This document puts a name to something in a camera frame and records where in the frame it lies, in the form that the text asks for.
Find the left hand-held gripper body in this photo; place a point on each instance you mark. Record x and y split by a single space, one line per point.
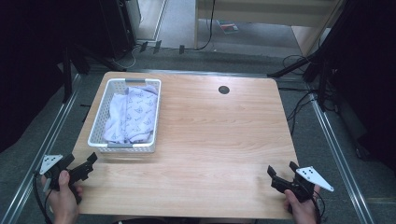
49 162

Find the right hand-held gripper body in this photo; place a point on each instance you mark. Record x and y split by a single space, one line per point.
313 178

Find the white perforated plastic basket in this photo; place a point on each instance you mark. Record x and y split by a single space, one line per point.
130 149

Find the white patterned cloth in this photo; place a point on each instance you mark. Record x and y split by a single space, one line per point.
134 115

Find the person's right hand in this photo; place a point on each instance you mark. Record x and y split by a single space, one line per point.
303 213

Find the person's left hand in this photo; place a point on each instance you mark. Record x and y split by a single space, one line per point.
63 202

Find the black metal stand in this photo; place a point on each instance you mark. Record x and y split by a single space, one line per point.
66 77

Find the black round table grommet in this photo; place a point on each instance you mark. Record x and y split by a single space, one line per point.
223 90

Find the black tripod stand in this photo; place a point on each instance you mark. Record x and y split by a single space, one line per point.
289 67

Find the dark curtain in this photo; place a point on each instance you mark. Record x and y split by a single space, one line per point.
25 62
367 62

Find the black cabinet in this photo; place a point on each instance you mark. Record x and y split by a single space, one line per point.
118 28

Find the book with red cover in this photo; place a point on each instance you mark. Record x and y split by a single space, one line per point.
228 26

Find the aluminium floor rail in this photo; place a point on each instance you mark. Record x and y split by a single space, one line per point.
46 146
339 155

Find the small black floor bracket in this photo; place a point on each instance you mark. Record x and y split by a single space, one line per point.
143 46
157 46
181 49

